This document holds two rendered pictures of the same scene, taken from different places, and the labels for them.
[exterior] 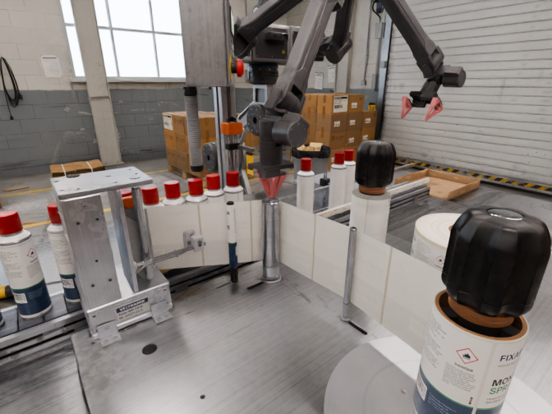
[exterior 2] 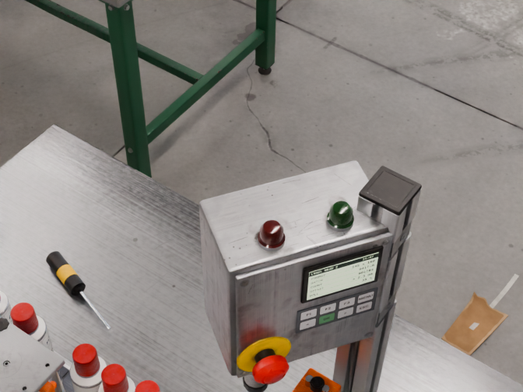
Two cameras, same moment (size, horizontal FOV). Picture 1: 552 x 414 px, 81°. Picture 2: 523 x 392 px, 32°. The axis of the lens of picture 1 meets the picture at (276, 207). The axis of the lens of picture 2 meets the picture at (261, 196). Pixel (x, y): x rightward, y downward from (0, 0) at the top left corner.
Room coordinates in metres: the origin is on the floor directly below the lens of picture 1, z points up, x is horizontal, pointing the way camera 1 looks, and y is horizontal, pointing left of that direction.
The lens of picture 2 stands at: (0.65, -0.38, 2.15)
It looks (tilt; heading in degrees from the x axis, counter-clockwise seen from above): 49 degrees down; 72
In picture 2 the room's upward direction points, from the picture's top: 1 degrees clockwise
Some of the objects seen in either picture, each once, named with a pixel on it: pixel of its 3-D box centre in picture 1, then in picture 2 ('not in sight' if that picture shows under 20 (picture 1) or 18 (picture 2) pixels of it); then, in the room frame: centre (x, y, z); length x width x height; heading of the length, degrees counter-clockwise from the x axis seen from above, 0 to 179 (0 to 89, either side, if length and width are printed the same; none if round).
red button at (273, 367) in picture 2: (237, 68); (268, 365); (0.81, 0.09, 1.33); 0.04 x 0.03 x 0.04; 3
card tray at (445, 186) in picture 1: (436, 182); not in sight; (1.47, -0.76, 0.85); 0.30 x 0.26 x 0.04; 128
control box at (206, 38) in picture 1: (210, 43); (293, 273); (0.86, 0.16, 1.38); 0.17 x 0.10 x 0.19; 3
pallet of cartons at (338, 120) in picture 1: (333, 131); not in sight; (5.22, -0.90, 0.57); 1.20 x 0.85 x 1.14; 130
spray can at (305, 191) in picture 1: (305, 191); not in sight; (0.94, -0.09, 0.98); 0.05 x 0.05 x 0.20
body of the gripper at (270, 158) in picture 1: (271, 155); not in sight; (0.79, 0.01, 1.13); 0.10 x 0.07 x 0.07; 128
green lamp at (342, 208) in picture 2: not in sight; (341, 213); (0.90, 0.14, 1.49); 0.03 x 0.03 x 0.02
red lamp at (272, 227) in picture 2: not in sight; (272, 232); (0.83, 0.13, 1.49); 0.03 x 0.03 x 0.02
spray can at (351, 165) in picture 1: (347, 179); not in sight; (1.07, -0.24, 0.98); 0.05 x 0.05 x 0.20
